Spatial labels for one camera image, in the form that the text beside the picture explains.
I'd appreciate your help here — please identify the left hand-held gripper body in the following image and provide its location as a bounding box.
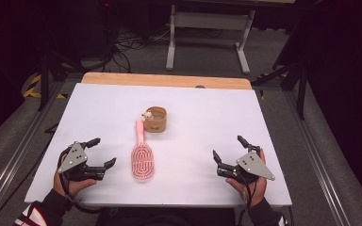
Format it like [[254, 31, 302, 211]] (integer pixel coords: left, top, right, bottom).
[[57, 141, 107, 183]]

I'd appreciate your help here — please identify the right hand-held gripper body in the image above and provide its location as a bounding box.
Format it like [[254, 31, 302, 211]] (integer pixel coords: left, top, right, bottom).
[[216, 145, 276, 186]]

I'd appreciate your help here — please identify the pink hairbrush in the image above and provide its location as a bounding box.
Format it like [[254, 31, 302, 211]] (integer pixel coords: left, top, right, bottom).
[[130, 119, 156, 181]]

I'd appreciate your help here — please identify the brown cup with small figure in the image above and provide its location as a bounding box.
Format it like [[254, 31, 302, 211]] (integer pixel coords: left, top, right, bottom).
[[141, 105, 168, 134]]

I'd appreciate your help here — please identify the person's right hand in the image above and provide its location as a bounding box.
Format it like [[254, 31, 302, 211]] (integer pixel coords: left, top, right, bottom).
[[225, 148, 268, 208]]

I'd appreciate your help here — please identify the person's left hand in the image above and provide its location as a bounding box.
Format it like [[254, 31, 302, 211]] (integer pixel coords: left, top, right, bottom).
[[53, 153, 98, 198]]

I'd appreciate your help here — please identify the white table mat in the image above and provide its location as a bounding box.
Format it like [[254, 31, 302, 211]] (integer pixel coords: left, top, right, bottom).
[[24, 82, 293, 208]]

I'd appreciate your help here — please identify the black metal stand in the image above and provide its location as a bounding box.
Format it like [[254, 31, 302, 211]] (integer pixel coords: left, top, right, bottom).
[[250, 59, 309, 121], [37, 51, 88, 112]]

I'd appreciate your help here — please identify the person's dark lap clothing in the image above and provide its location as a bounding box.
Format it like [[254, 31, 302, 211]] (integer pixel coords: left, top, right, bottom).
[[94, 206, 238, 226]]

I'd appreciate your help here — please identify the yellow black hazard tape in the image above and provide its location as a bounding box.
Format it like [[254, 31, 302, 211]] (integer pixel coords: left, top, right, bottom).
[[23, 73, 68, 100]]

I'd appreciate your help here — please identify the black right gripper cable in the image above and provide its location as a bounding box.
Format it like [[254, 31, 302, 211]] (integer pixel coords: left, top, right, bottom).
[[244, 180, 258, 210]]

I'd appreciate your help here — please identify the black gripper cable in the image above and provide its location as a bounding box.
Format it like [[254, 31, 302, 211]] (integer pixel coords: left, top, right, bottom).
[[244, 180, 258, 210], [57, 147, 104, 215]]

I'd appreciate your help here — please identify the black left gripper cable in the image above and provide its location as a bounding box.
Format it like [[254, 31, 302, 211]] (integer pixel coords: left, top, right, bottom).
[[57, 147, 104, 215]]

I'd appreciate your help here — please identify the aluminium floor rail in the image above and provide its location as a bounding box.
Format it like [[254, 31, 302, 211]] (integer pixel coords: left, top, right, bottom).
[[0, 80, 66, 222], [283, 90, 353, 226]]

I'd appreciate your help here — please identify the bundle of black floor cables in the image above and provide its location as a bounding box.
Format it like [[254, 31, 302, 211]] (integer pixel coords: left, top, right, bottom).
[[100, 26, 173, 73]]

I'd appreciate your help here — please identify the grey metal table frame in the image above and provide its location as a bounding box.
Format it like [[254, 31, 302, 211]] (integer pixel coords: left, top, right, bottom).
[[165, 4, 256, 75]]

